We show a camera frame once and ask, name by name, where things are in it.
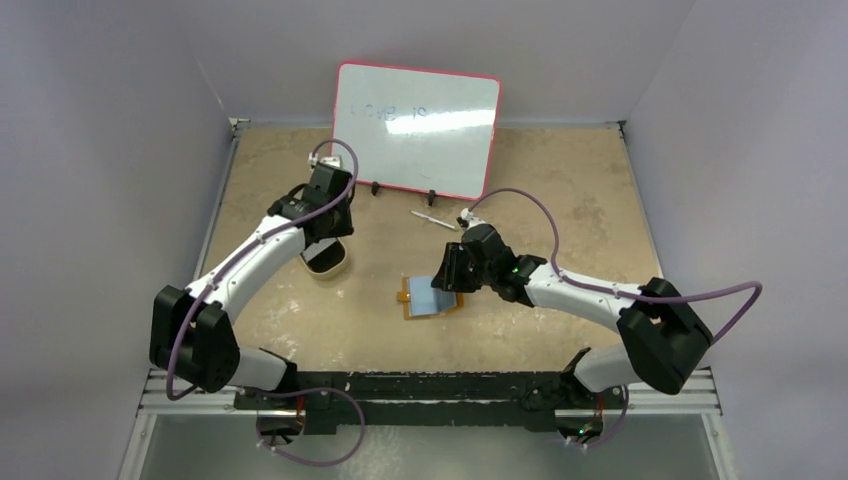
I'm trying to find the yellow leather card holder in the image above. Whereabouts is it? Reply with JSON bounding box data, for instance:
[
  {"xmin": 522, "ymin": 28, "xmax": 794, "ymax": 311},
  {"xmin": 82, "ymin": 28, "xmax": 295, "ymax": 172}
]
[{"xmin": 396, "ymin": 276, "xmax": 464, "ymax": 321}]

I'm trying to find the beige oval plastic tray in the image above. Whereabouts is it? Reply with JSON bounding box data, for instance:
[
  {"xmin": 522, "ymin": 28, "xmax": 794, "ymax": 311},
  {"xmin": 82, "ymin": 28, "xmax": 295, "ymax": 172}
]
[{"xmin": 299, "ymin": 238, "xmax": 349, "ymax": 281}]

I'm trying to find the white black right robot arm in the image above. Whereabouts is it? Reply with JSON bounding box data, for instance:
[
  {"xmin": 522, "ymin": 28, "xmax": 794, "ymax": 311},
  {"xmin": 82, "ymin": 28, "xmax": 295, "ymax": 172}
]
[{"xmin": 431, "ymin": 223, "xmax": 714, "ymax": 407}]

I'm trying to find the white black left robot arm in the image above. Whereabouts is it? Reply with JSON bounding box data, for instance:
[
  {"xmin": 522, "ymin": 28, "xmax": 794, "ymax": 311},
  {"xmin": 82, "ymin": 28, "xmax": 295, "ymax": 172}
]
[{"xmin": 149, "ymin": 163, "xmax": 355, "ymax": 409}]

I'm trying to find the white marker pen green cap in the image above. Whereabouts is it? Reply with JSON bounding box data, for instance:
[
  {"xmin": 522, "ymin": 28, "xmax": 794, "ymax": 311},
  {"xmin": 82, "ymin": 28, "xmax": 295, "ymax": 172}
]
[{"xmin": 410, "ymin": 210, "xmax": 457, "ymax": 231}]

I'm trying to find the pink framed whiteboard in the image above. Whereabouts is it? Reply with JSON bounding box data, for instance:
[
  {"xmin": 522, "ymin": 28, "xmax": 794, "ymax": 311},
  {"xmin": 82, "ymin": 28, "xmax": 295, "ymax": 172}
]
[{"xmin": 332, "ymin": 62, "xmax": 501, "ymax": 200}]

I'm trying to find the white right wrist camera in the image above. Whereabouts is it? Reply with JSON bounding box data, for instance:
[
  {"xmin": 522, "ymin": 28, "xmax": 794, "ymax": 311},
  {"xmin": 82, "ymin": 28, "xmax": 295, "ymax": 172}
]
[{"xmin": 456, "ymin": 208, "xmax": 485, "ymax": 231}]

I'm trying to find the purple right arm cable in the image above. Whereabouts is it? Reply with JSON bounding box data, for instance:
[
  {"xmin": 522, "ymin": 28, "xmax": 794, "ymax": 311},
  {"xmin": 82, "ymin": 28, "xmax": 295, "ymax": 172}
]
[{"xmin": 458, "ymin": 188, "xmax": 764, "ymax": 452}]

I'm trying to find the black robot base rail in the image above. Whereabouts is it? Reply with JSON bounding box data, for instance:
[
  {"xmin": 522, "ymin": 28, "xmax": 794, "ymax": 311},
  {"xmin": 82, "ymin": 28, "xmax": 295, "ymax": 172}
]
[{"xmin": 234, "ymin": 371, "xmax": 624, "ymax": 435}]

